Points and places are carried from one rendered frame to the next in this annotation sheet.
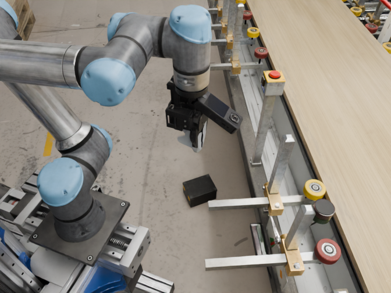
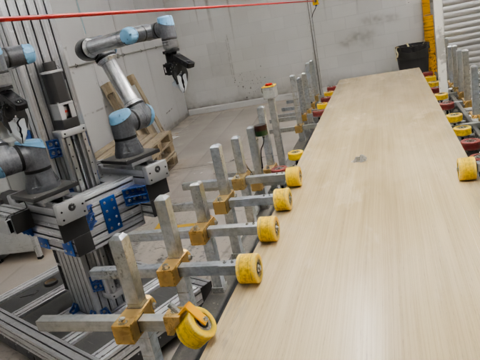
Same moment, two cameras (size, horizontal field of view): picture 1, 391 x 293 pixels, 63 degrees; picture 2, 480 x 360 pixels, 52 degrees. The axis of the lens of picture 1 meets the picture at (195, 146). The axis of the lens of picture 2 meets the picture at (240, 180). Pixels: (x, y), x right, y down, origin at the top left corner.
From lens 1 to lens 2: 200 cm
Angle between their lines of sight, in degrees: 36
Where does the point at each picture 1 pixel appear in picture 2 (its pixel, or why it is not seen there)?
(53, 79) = (113, 41)
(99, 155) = (143, 113)
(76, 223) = (123, 143)
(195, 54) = (165, 30)
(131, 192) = not seen: hidden behind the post
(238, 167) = not seen: hidden behind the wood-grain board
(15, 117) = not seen: hidden behind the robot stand
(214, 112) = (179, 58)
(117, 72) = (130, 28)
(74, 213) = (123, 133)
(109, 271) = (138, 184)
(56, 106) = (126, 83)
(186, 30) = (160, 20)
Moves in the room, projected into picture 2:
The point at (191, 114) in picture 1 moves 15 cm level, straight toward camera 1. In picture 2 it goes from (171, 63) to (157, 67)
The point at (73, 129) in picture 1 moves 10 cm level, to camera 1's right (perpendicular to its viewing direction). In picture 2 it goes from (131, 97) to (148, 94)
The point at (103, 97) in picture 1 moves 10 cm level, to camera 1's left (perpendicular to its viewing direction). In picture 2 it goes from (125, 38) to (107, 43)
